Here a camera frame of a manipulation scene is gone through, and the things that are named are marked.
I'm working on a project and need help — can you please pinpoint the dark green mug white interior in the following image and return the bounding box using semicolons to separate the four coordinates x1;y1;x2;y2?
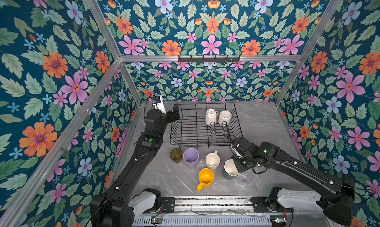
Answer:
223;159;239;180

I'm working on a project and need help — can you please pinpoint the white ceramic mug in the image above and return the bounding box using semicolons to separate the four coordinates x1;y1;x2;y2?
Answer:
205;108;219;126

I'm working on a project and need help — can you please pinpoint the white mug red interior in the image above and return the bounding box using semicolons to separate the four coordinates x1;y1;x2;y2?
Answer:
218;110;232;126

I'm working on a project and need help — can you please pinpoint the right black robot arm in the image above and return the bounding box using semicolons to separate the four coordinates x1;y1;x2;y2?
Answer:
230;137;355;226

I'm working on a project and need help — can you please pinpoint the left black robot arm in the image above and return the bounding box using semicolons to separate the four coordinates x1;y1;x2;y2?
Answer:
88;104;181;227

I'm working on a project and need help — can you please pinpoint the clear glass cup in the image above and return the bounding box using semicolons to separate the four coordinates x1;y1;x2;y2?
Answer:
238;171;251;183

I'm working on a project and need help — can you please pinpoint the olive green glass cup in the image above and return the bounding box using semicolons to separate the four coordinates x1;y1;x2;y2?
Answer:
169;148;183;163

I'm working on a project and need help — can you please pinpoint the lilac plastic cup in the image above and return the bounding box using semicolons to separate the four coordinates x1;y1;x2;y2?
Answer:
183;148;199;170

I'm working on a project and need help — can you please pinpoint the yellow mug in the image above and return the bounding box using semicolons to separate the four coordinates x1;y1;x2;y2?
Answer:
197;168;215;192

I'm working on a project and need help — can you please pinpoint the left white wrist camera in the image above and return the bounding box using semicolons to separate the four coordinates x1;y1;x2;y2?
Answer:
152;95;166;114

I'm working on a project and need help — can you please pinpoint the black wire dish rack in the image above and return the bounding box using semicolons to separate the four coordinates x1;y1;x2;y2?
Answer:
170;102;242;148

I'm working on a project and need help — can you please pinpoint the cream mug pink handle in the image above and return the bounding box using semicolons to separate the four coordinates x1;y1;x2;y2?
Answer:
205;151;221;170

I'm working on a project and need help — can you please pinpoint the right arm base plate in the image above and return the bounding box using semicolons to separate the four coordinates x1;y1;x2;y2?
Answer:
249;196;294;213

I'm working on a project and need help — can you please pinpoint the black wall hook rail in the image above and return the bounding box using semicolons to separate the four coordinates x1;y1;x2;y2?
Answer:
177;55;240;63

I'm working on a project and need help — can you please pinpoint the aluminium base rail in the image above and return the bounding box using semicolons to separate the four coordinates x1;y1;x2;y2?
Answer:
88;195;336;216

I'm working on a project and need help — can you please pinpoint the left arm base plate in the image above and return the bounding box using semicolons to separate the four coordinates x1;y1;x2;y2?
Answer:
154;197;176;214

